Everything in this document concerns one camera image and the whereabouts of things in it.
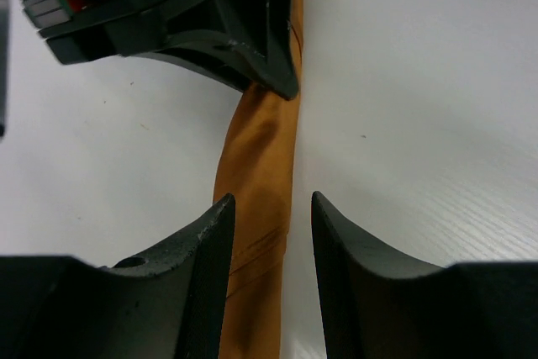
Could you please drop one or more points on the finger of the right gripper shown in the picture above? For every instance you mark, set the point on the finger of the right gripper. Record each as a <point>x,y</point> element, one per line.
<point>251,36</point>

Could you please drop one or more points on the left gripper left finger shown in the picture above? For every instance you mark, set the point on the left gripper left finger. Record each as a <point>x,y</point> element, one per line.
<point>164,302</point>

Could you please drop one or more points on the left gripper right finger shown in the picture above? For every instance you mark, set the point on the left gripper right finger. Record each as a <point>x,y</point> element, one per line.
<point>378,302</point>

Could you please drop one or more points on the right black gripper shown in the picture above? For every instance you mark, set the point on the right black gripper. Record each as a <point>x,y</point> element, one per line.
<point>74,32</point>

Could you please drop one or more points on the orange-brown cloth napkin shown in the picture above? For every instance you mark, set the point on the orange-brown cloth napkin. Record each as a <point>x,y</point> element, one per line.
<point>256,167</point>

